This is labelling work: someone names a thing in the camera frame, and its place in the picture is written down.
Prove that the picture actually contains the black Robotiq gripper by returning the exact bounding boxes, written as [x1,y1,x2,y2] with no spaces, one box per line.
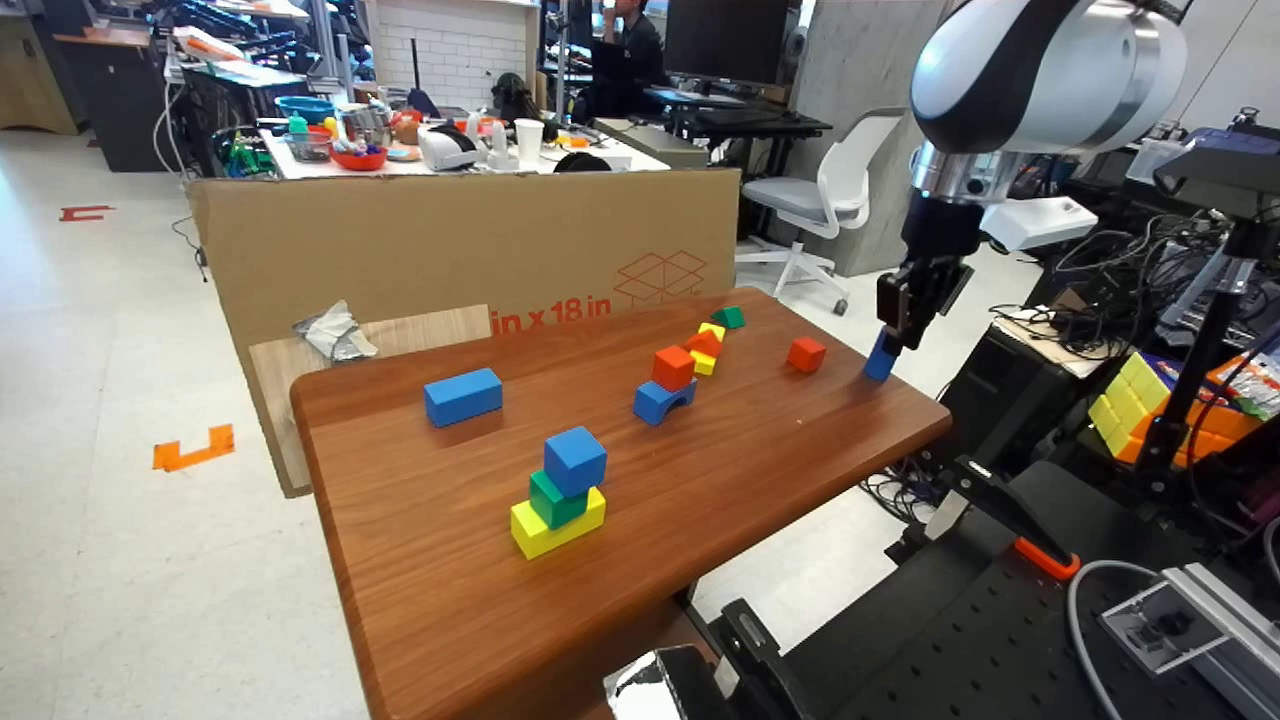
[873,197,990,356]

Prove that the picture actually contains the long yellow block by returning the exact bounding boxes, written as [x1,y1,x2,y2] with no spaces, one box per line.
[686,318,733,384]

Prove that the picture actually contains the blue arch block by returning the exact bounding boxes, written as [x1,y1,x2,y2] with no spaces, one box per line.
[627,375,700,429]

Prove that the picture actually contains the blue cube block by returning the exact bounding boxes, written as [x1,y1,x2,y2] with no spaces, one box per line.
[541,424,613,500]

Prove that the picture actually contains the yellow rectangular block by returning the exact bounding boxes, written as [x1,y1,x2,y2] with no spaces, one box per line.
[507,483,613,564]

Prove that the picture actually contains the blue rectangular block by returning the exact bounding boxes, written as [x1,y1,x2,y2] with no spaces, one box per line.
[420,363,507,431]

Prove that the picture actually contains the yellow paper pad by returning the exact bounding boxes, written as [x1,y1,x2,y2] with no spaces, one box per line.
[1083,349,1177,463]

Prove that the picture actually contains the black stand pole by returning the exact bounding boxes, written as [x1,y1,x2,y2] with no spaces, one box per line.
[1132,215,1263,483]

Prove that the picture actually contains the black perforated breadboard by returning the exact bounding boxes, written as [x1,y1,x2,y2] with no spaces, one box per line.
[774,456,1280,720]

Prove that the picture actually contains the black monitor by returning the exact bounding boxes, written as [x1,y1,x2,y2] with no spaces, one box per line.
[662,0,806,89]

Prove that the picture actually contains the seated person dark clothes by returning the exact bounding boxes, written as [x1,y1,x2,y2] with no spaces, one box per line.
[584,0,674,121]

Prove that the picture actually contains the white cup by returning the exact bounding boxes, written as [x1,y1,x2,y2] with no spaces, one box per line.
[514,115,550,170]

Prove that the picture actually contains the large printed cardboard box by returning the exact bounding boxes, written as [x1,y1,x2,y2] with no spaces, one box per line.
[192,170,743,353]

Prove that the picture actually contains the white cluttered table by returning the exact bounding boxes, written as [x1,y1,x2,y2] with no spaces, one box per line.
[255,126,674,183]

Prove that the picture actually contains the red bowl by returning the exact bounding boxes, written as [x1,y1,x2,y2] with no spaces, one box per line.
[327,145,393,175]

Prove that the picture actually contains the crumpled grey cloth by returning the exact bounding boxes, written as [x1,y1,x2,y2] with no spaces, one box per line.
[294,296,382,367]

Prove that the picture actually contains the black desk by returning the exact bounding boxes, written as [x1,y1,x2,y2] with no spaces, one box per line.
[45,22,175,175]

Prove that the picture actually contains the wooden cabinet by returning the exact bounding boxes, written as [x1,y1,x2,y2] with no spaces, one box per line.
[0,13,78,137]

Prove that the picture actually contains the black cables heap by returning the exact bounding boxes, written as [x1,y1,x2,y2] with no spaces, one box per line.
[991,233,1205,356]

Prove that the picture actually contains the grey camera on stand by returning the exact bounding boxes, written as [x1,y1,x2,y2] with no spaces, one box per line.
[1151,121,1280,225]

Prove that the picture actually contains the aluminium extrusion bracket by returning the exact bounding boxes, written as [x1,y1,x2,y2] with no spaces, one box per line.
[1095,558,1280,720]

